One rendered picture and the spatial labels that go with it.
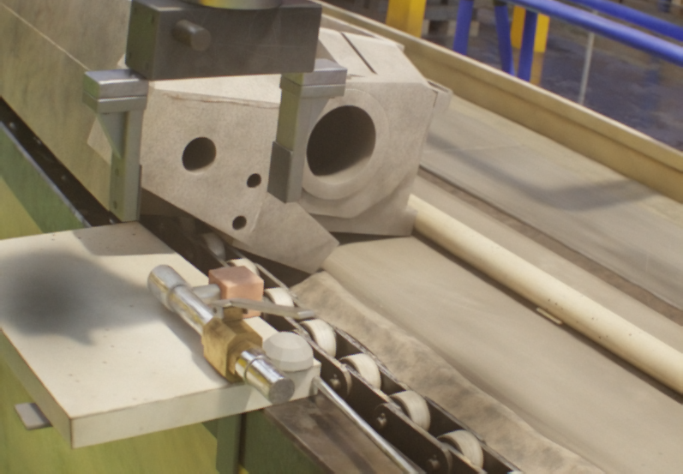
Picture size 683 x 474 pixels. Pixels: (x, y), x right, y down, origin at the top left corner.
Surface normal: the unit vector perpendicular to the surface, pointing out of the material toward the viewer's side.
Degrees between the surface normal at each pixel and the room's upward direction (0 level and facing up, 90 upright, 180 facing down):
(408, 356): 60
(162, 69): 90
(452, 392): 49
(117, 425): 90
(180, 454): 90
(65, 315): 0
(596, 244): 0
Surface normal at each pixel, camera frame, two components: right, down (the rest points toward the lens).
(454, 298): 0.13, -0.93
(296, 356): 0.52, -0.30
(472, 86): -0.81, 0.06
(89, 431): 0.62, 0.34
